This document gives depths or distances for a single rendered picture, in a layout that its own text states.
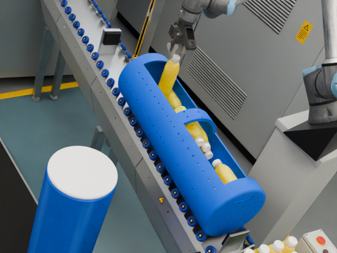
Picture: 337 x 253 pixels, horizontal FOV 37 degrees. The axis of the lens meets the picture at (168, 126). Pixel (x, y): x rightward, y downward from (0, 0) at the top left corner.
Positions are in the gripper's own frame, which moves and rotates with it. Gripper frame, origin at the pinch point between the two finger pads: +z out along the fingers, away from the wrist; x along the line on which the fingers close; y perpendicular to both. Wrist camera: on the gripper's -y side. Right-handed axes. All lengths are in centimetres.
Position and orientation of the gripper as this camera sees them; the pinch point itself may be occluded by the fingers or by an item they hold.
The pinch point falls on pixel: (175, 57)
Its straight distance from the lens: 236.7
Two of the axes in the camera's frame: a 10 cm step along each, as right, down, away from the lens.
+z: -3.0, 7.3, 6.2
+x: -8.5, 0.9, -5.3
